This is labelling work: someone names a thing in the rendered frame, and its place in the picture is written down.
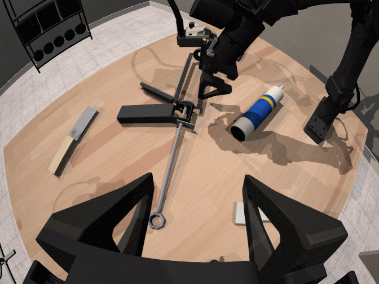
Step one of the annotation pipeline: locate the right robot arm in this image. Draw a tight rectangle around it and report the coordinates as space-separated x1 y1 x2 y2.
189 0 379 141

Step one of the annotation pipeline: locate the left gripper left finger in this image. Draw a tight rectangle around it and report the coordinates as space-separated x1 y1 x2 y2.
44 172 155 257

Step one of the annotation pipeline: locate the blue cartridge tube with yellow stripe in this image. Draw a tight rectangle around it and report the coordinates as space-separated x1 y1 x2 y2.
230 86 284 142

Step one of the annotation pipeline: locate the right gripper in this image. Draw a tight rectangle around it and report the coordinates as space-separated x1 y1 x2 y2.
186 26 248 100

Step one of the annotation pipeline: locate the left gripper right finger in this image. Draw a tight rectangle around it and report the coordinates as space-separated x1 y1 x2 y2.
242 174 348 284

